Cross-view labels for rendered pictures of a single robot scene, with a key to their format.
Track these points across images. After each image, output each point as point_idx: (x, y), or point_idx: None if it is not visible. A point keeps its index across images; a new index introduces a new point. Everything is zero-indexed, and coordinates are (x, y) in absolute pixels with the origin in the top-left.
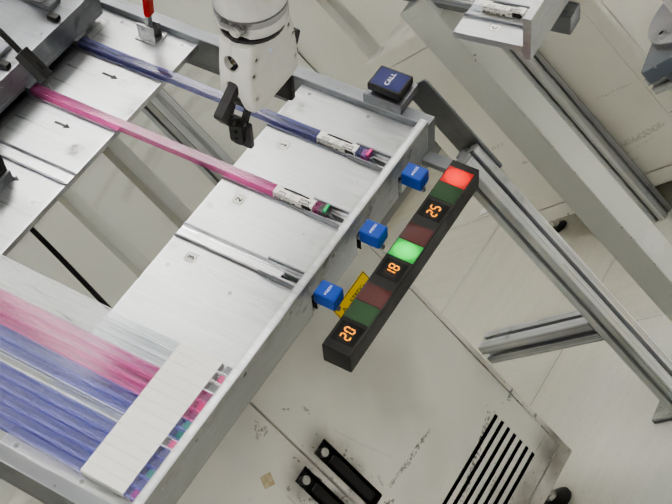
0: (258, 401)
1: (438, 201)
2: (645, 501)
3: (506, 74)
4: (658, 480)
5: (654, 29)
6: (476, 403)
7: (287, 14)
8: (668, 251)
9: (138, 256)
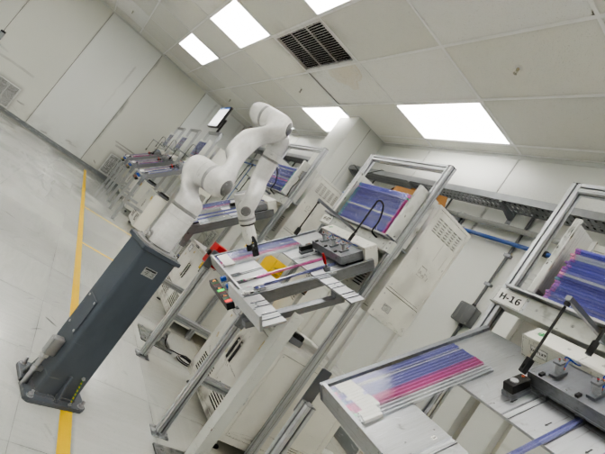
0: None
1: (226, 296)
2: (178, 430)
3: (267, 343)
4: (179, 435)
5: (171, 251)
6: None
7: (239, 222)
8: (212, 425)
9: None
